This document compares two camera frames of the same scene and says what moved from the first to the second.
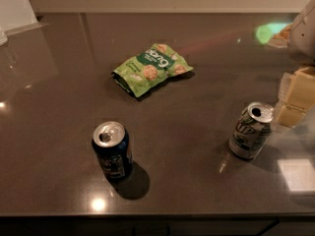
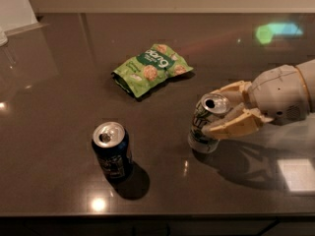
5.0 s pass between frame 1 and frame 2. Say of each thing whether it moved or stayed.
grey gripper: moved
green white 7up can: moved
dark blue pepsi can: stayed
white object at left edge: stayed
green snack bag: stayed
